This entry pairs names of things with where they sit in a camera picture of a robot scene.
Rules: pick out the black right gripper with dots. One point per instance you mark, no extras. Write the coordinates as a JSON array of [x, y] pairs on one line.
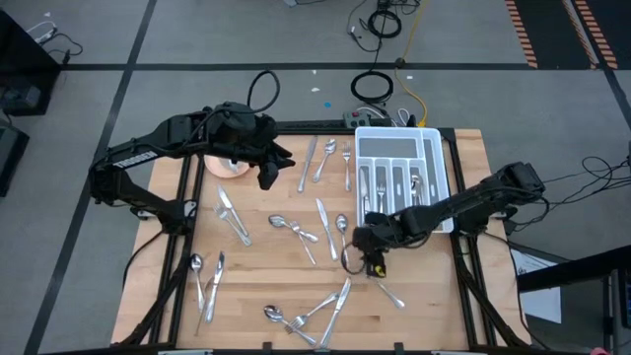
[[374, 232]]

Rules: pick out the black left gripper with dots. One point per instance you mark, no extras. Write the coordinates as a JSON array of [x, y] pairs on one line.
[[268, 175]]

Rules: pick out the silver table knife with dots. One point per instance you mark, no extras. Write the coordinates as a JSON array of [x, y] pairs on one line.
[[306, 165], [337, 310], [215, 286], [228, 202], [326, 229], [364, 194]]

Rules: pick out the silver spoon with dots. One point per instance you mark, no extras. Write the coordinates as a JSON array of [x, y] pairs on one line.
[[323, 160], [272, 313], [277, 221], [416, 185], [341, 223], [196, 262]]

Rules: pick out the white plastic cutlery tray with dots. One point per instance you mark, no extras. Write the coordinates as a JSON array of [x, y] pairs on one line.
[[389, 148]]

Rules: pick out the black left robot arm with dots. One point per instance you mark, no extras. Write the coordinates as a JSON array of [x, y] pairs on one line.
[[148, 158]]

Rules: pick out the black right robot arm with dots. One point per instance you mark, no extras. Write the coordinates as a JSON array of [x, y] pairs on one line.
[[468, 202]]

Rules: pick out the yellow tag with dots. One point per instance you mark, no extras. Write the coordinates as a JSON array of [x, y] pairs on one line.
[[378, 270]]

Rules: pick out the grey ceramic mug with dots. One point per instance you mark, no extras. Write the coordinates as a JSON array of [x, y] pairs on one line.
[[234, 166]]

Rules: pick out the grey power strip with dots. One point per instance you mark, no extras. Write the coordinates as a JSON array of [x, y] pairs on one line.
[[357, 119]]

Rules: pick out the black desk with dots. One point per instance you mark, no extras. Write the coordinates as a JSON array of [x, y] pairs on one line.
[[567, 270]]

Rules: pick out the black equipment case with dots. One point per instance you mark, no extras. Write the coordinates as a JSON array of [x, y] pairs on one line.
[[10, 153]]

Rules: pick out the black cabinet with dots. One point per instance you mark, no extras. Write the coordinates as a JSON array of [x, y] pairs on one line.
[[20, 59]]

